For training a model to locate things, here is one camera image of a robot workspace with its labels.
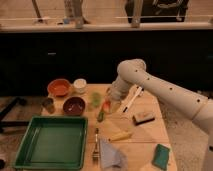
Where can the dark maroon bowl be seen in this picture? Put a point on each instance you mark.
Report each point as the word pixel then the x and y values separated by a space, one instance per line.
pixel 74 106

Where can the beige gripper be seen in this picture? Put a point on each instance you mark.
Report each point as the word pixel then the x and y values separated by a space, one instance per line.
pixel 114 106

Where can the small white cup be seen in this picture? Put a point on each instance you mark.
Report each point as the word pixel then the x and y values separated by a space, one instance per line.
pixel 80 85

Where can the green plastic tray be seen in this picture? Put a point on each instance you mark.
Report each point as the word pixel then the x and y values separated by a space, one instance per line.
pixel 53 143

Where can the green plastic cup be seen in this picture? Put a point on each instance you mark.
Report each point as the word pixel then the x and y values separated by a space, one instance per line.
pixel 95 100

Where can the white black handled brush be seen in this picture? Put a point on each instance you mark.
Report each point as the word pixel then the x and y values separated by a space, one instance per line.
pixel 136 94

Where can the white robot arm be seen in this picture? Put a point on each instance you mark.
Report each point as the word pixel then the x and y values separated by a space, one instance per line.
pixel 196 107

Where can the orange red bowl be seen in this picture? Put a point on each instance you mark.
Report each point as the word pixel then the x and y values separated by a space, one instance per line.
pixel 58 87

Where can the black stand legs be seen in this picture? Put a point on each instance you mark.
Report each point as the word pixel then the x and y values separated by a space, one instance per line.
pixel 7 109

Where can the yellow banana toy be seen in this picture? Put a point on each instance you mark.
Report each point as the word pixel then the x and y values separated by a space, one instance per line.
pixel 120 136

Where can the silver metal fork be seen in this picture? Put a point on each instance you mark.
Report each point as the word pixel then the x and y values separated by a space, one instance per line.
pixel 96 152

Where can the green chili pepper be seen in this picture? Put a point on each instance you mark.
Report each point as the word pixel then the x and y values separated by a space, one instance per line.
pixel 100 116

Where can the teal green sponge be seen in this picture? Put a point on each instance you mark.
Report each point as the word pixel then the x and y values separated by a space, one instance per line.
pixel 161 157

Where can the red yellow apple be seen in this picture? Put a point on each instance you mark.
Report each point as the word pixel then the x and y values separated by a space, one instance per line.
pixel 106 106

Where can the grey folded cloth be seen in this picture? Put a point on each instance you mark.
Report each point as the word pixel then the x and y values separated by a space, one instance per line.
pixel 111 157

